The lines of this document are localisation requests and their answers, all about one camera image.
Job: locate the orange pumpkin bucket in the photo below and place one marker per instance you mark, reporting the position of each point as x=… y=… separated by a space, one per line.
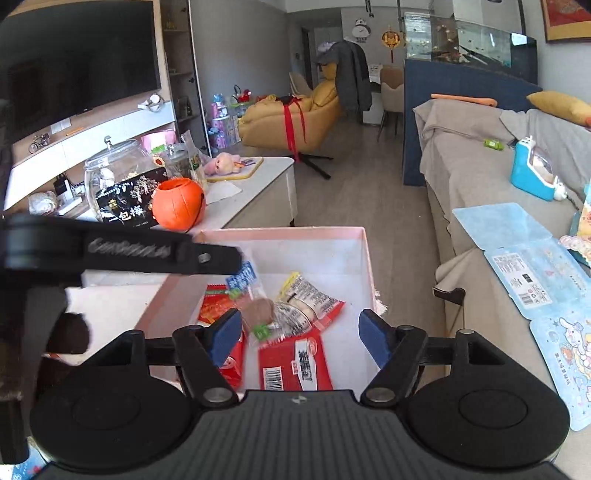
x=178 y=204

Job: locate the white red snack packet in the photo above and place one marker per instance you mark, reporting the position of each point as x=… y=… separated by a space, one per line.
x=301 y=308

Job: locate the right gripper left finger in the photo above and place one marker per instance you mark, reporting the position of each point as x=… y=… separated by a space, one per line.
x=200 y=352

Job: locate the pink gift box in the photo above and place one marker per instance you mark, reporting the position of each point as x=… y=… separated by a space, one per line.
x=335 y=259

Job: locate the glass fish tank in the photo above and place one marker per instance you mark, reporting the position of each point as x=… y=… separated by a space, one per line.
x=433 y=38

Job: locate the cartoon printed blue card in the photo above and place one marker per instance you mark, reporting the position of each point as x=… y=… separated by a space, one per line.
x=563 y=339

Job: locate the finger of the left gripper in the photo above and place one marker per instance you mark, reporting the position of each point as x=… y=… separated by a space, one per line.
x=202 y=258

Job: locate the red framed wall picture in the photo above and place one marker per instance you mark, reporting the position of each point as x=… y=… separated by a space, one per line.
x=566 y=20

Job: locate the light blue flat carton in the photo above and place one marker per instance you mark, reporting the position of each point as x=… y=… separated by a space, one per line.
x=538 y=273

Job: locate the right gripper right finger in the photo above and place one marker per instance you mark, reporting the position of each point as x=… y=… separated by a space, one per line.
x=398 y=352

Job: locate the black plum snack box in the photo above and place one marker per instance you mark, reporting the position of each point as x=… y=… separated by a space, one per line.
x=129 y=202

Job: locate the yellow cushion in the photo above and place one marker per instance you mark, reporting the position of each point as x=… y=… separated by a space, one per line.
x=563 y=106

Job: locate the black television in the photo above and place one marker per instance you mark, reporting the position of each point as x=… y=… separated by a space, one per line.
x=63 y=60

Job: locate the cream table cloth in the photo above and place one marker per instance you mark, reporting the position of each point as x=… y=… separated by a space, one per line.
x=107 y=311

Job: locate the pink plush toy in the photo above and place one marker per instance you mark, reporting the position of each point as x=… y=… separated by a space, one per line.
x=223 y=164

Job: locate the white tv cabinet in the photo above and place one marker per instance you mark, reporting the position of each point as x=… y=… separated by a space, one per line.
x=48 y=163

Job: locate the glass jar with lid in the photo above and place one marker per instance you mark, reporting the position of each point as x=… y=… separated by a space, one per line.
x=115 y=163

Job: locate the blue toy machine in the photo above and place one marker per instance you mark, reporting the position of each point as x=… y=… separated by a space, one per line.
x=532 y=172

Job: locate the yellow armchair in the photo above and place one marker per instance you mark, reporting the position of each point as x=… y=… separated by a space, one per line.
x=298 y=124

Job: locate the clear blue cake packet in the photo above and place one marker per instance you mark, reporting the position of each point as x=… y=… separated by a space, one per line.
x=245 y=288

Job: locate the small green toy car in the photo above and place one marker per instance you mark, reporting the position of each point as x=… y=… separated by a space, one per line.
x=493 y=144

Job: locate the dark coat on rack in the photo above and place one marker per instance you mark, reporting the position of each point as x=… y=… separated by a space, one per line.
x=352 y=76

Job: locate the red spicy strip packet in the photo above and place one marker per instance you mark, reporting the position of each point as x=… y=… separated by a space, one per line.
x=216 y=302

